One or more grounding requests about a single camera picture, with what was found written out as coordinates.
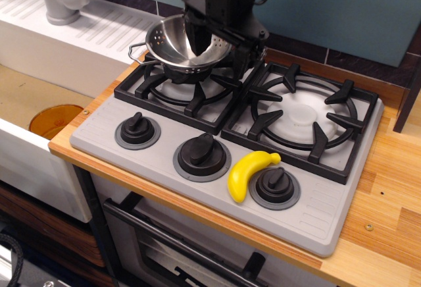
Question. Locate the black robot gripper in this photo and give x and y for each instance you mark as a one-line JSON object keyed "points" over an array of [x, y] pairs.
{"points": [[231, 20]]}

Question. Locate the stainless steel colander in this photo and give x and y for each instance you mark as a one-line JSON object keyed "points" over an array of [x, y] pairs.
{"points": [[167, 42]]}

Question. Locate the black left burner grate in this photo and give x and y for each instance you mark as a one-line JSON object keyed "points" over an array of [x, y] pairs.
{"points": [[205, 105]]}

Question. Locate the black burner grate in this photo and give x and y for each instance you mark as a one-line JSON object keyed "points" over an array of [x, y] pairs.
{"points": [[318, 125], [205, 105]]}

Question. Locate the black middle stove knob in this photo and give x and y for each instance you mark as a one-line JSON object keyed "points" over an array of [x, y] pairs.
{"points": [[202, 159]]}

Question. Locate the black stove knob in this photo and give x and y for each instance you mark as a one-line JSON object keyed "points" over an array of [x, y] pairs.
{"points": [[275, 189], [202, 159], [137, 132]]}

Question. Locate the grey toy stove top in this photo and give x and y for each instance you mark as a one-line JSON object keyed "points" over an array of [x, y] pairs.
{"points": [[314, 223]]}

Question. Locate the black left stove knob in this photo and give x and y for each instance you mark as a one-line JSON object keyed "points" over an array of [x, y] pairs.
{"points": [[137, 132]]}

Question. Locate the black right burner grate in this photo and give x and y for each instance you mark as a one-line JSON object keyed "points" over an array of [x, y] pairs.
{"points": [[318, 125]]}

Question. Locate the yellow toy banana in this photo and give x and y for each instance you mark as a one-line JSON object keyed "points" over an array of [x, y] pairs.
{"points": [[242, 172]]}

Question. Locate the black right stove knob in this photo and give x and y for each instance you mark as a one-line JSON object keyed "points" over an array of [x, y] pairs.
{"points": [[275, 189]]}

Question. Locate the teal range hood box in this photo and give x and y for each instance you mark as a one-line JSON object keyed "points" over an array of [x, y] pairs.
{"points": [[377, 30]]}

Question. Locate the white toy sink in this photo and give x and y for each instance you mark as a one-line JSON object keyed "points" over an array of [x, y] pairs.
{"points": [[44, 65]]}

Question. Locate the orange plastic plate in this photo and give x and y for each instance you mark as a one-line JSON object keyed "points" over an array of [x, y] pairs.
{"points": [[49, 122]]}

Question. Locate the toy oven door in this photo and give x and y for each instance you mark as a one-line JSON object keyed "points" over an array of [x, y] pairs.
{"points": [[167, 248]]}

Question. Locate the wooden shelf drawer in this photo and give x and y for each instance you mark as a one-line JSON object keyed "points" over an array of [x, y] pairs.
{"points": [[54, 234]]}

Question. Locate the dark wooden post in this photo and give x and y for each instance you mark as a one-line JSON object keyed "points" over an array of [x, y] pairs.
{"points": [[412, 89]]}

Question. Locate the black oven door handle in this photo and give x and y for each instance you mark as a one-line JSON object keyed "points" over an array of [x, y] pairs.
{"points": [[125, 212]]}

